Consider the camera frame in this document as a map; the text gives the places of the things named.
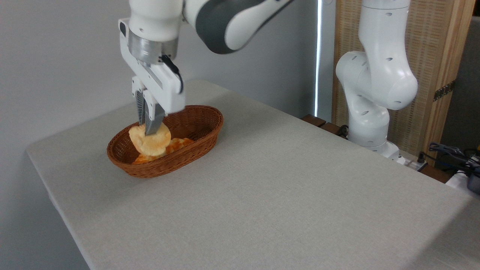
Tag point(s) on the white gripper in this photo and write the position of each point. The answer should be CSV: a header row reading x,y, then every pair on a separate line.
x,y
165,90

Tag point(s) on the brown woven wicker basket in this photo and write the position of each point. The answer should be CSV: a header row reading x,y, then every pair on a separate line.
x,y
161,169

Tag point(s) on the oblong golden scored bread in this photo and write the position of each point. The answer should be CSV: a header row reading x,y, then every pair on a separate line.
x,y
180,142

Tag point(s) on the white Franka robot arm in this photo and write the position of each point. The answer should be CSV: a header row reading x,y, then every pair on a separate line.
x,y
225,22

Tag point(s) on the dark grey partition panel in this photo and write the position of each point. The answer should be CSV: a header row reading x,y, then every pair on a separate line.
x,y
465,93

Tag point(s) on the dark metal screen hinge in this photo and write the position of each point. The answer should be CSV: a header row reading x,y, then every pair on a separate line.
x,y
444,90

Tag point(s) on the round pale bread bun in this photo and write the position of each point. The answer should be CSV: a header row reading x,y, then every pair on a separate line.
x,y
150,144

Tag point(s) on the white box with dark device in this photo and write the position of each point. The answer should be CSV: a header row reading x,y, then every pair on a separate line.
x,y
459,182

